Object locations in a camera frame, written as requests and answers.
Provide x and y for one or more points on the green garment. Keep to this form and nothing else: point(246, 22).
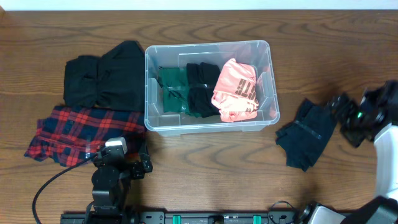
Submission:
point(175, 90)

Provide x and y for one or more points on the pink printed garment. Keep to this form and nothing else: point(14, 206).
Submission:
point(235, 92)

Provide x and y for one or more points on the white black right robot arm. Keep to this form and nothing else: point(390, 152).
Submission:
point(383, 207)

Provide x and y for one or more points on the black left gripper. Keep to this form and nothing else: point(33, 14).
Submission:
point(137, 160)

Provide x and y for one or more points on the large black garment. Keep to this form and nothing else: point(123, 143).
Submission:
point(115, 80)

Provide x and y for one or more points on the dark navy garment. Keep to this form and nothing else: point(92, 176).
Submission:
point(305, 138)

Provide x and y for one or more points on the red navy plaid shirt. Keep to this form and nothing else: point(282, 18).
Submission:
point(71, 134)

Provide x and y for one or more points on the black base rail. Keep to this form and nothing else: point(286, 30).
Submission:
point(158, 217)

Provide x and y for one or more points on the black garment with tape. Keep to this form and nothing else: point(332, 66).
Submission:
point(202, 79)

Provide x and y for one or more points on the clear plastic storage bin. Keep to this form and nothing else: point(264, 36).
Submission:
point(256, 53)

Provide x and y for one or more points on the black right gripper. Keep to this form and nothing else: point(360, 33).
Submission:
point(353, 137)

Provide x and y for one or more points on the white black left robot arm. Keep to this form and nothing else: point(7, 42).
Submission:
point(112, 179)

